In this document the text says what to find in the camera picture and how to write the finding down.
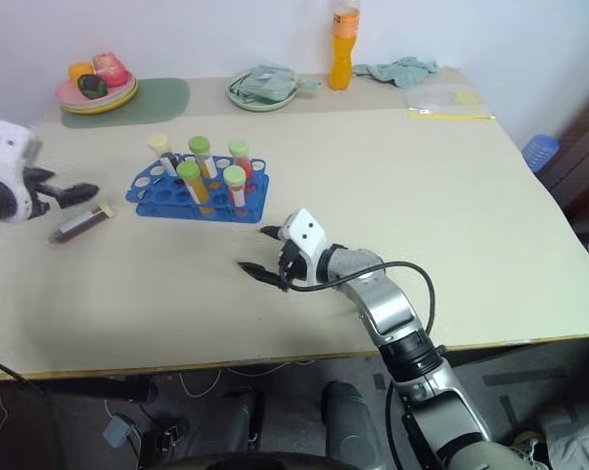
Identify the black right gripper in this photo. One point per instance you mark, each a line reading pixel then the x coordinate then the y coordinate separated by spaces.
pixel 294 267

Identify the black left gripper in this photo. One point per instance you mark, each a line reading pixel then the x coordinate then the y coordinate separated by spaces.
pixel 39 196

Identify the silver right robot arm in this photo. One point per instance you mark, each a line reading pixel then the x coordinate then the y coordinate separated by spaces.
pixel 390 306

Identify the blue test tube rack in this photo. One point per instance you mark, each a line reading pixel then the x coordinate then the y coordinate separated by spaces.
pixel 174 196

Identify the cream-capped dark red tube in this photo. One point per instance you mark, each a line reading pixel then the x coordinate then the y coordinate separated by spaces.
pixel 163 152
pixel 81 222

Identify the green-capped red tube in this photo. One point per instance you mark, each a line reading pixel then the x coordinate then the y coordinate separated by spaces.
pixel 236 188
pixel 240 155

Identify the light green plate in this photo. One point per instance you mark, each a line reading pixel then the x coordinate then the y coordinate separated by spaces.
pixel 106 110

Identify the pink plate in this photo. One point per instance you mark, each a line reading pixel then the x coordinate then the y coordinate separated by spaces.
pixel 69 93

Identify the stacked plates with toy food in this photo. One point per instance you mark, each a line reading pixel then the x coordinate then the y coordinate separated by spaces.
pixel 121 100

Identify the black and green toy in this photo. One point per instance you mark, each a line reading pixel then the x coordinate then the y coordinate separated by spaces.
pixel 91 85

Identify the green-capped yellow tube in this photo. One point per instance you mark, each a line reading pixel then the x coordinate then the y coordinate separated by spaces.
pixel 193 183
pixel 202 154

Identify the orange toy fruit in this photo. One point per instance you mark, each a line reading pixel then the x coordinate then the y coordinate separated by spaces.
pixel 79 70

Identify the red toy fruit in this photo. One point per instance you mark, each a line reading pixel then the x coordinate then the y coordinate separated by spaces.
pixel 109 68

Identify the dark green placemat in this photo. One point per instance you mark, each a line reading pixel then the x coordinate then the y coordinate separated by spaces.
pixel 157 100

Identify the dark rounded robot leg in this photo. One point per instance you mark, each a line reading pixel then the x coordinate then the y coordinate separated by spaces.
pixel 346 421
pixel 248 421

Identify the folded green cloth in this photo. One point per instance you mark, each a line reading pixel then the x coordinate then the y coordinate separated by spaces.
pixel 267 83

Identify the orange soda bottle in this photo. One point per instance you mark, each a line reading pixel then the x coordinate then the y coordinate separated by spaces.
pixel 343 59

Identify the clear zip bag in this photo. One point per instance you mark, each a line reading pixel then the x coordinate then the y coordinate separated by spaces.
pixel 436 103

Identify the crumpled green rag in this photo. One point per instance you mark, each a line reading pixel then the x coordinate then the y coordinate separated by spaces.
pixel 402 71

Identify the grey-blue power adapter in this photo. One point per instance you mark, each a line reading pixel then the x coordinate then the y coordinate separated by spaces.
pixel 117 431

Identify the white sneaker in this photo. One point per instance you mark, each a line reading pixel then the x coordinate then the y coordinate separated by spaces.
pixel 528 448

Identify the brown wooden furniture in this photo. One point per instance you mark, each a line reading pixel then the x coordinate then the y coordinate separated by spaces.
pixel 583 161

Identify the grey trouser leg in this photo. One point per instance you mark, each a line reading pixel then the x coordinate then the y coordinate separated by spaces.
pixel 575 440

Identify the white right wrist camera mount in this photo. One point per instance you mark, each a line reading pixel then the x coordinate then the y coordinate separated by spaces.
pixel 305 232

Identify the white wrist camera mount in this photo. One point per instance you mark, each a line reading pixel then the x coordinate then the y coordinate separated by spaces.
pixel 3 152
pixel 305 232

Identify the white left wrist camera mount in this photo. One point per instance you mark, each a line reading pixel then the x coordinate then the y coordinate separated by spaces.
pixel 3 152

